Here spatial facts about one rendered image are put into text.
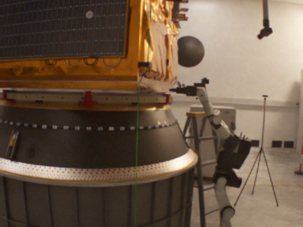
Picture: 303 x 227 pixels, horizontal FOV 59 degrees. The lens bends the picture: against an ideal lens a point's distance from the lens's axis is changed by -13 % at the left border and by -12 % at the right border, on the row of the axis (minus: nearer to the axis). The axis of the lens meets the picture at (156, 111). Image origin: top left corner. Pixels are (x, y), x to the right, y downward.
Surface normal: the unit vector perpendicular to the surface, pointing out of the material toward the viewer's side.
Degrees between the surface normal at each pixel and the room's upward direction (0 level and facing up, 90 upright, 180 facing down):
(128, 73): 94
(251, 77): 90
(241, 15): 90
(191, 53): 90
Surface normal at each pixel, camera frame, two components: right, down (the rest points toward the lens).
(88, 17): -0.17, 0.05
